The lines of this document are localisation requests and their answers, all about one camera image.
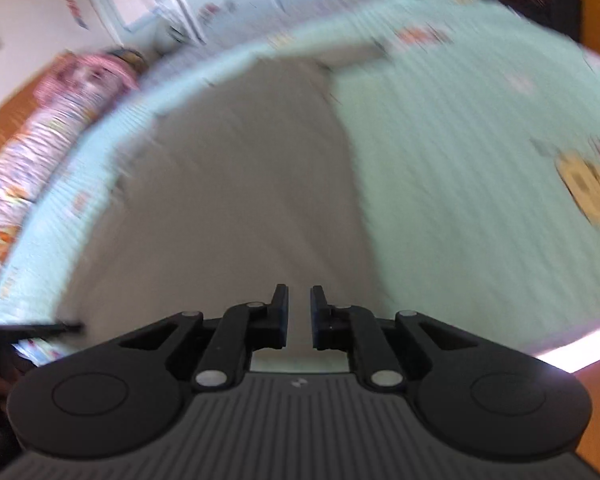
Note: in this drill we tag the frog and heart bedsheet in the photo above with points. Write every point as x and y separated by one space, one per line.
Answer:
331 36

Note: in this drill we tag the wooden headboard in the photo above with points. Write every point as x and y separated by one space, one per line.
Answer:
15 110

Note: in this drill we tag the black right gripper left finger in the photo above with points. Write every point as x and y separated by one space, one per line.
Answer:
214 353

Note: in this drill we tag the pink patterned cloth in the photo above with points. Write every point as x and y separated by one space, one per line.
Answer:
75 74

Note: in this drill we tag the mint green quilted blanket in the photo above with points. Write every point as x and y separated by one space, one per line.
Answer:
476 150

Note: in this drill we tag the pink floral rolled duvet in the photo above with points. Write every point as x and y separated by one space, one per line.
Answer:
29 158

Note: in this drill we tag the grey t-shirt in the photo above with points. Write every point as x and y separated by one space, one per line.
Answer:
248 185

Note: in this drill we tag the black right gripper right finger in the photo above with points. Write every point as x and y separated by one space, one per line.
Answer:
385 354

